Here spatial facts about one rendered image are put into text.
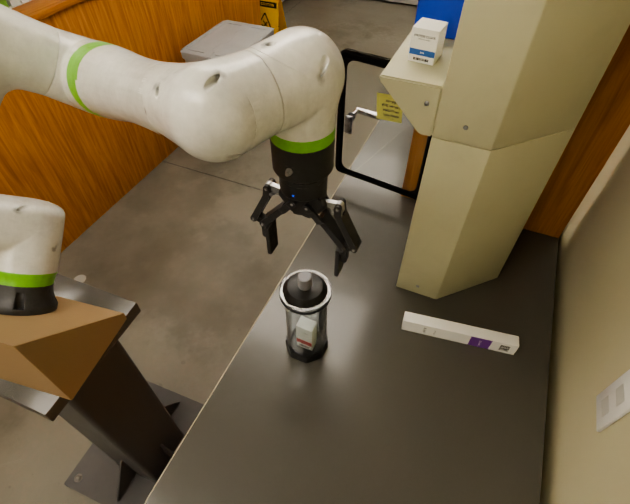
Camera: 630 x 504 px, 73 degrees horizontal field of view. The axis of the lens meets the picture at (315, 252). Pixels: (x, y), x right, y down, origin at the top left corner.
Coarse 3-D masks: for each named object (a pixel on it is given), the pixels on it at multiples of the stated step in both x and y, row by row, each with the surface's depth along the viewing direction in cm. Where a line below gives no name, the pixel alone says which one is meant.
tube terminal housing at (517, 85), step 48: (480, 0) 62; (528, 0) 60; (576, 0) 61; (624, 0) 64; (480, 48) 66; (528, 48) 64; (576, 48) 67; (480, 96) 71; (528, 96) 71; (576, 96) 76; (432, 144) 81; (480, 144) 77; (528, 144) 80; (432, 192) 89; (480, 192) 85; (528, 192) 92; (432, 240) 98; (480, 240) 99; (432, 288) 110
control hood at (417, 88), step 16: (400, 48) 83; (448, 48) 83; (400, 64) 79; (416, 64) 79; (448, 64) 79; (384, 80) 76; (400, 80) 75; (416, 80) 74; (432, 80) 74; (400, 96) 77; (416, 96) 76; (432, 96) 75; (416, 112) 78; (432, 112) 77; (416, 128) 80; (432, 128) 79
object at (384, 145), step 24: (360, 72) 113; (360, 96) 118; (384, 96) 114; (360, 120) 123; (384, 120) 119; (408, 120) 115; (360, 144) 129; (384, 144) 124; (408, 144) 120; (360, 168) 135; (384, 168) 130; (408, 168) 125
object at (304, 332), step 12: (288, 276) 89; (324, 276) 89; (324, 300) 85; (288, 312) 88; (324, 312) 89; (288, 324) 92; (300, 324) 89; (312, 324) 89; (324, 324) 93; (288, 336) 97; (300, 336) 92; (312, 336) 93; (324, 336) 97; (300, 348) 96; (312, 348) 96
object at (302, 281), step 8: (304, 272) 84; (312, 272) 88; (288, 280) 87; (296, 280) 87; (304, 280) 83; (312, 280) 87; (320, 280) 87; (288, 288) 85; (296, 288) 85; (304, 288) 84; (312, 288) 85; (320, 288) 85; (288, 296) 85; (296, 296) 84; (304, 296) 84; (312, 296) 84; (320, 296) 85; (296, 304) 84; (304, 304) 84; (312, 304) 84
